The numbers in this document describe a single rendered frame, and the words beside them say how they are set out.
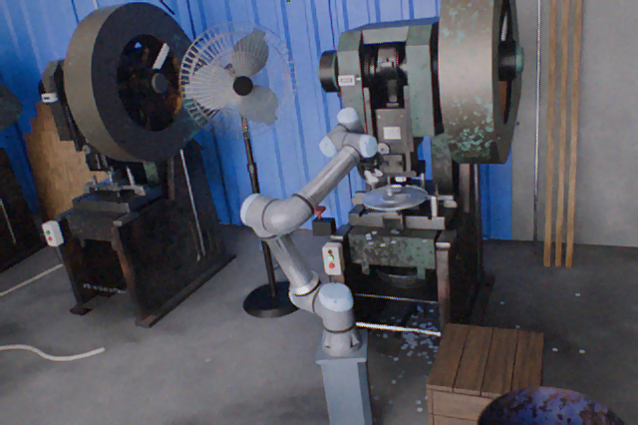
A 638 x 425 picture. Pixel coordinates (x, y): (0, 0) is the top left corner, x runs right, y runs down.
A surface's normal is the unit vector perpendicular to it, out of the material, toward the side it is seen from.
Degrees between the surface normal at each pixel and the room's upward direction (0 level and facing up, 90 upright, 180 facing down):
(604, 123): 90
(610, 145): 90
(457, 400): 90
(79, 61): 64
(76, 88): 79
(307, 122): 90
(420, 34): 45
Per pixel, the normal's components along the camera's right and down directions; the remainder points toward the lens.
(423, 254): -0.39, 0.39
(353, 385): -0.08, 0.38
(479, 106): -0.35, 0.59
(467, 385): -0.12, -0.92
